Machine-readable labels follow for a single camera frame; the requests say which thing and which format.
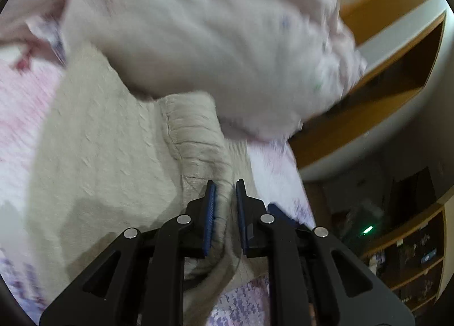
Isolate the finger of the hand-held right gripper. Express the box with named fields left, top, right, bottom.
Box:
left=267, top=203, right=313, bottom=232

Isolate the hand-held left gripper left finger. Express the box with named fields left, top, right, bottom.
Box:
left=39, top=180, right=217, bottom=326

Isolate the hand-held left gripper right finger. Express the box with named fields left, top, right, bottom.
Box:
left=236, top=179, right=415, bottom=326

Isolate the beige cable-knit sweater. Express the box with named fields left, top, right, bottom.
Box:
left=26, top=44, right=256, bottom=326

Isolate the device with green light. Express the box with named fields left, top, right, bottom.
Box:
left=333, top=202, right=388, bottom=242

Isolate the wooden shelf unit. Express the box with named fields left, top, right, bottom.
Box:
left=358, top=202, right=449, bottom=313

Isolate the pink floral bed sheet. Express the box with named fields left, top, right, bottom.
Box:
left=0, top=40, right=317, bottom=326

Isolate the wooden bed frame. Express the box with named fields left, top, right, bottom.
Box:
left=287, top=0, right=448, bottom=171

